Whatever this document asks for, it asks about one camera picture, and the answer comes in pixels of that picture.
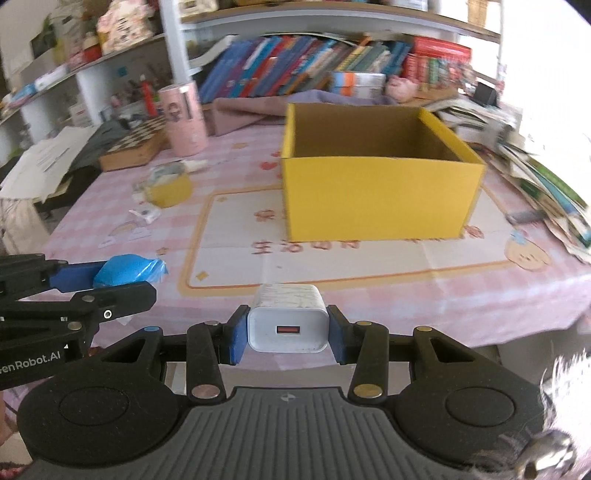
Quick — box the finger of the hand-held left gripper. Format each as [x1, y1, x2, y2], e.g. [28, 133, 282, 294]
[0, 253, 109, 303]
[0, 281, 158, 356]

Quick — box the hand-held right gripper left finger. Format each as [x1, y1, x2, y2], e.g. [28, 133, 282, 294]
[98, 304, 250, 401]

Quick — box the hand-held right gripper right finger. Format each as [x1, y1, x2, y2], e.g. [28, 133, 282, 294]
[325, 304, 476, 401]

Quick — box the blue packet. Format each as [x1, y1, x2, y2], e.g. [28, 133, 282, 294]
[92, 253, 170, 289]

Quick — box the yellow tape roll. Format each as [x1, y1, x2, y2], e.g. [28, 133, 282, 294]
[147, 172, 193, 208]

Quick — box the glue bottle with blue label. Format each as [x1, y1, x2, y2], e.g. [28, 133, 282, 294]
[148, 159, 209, 180]

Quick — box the yellow cardboard box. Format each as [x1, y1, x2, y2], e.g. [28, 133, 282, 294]
[279, 102, 486, 241]

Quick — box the pink cylinder container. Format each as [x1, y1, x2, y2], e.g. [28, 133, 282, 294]
[158, 83, 207, 156]

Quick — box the pink checked tablecloth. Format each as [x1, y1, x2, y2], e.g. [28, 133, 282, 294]
[39, 124, 591, 370]

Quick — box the stack of white papers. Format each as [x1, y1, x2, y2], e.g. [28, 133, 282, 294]
[0, 124, 96, 204]

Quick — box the dark grey cloth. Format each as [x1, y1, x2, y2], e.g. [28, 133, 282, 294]
[69, 119, 136, 172]

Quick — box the wooden chess board box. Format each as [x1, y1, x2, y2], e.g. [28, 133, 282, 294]
[98, 114, 168, 172]

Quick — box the pen holder with pens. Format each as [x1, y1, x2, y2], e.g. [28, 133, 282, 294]
[110, 76, 160, 120]

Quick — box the red bottle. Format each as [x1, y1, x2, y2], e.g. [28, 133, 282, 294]
[143, 78, 158, 117]

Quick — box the small grey bar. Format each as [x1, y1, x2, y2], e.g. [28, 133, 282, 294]
[505, 210, 546, 225]

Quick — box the purple cloth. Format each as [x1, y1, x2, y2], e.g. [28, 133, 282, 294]
[210, 90, 402, 137]

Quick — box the grey fluffy fur trim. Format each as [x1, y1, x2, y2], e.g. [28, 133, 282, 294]
[462, 351, 591, 480]

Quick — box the orange and white box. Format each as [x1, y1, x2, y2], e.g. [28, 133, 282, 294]
[330, 71, 387, 99]

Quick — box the white shelf unit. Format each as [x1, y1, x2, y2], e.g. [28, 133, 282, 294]
[0, 0, 504, 153]

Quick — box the pink pig toy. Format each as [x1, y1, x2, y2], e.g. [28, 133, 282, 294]
[385, 76, 419, 102]

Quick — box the pile of papers and booklets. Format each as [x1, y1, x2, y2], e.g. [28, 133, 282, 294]
[425, 98, 591, 265]

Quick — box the row of colourful books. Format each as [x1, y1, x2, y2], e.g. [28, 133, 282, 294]
[198, 34, 414, 99]

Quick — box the black phone stand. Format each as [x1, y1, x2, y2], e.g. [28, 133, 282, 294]
[475, 82, 500, 107]

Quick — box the row of red books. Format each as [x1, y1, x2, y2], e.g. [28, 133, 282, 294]
[402, 37, 474, 85]

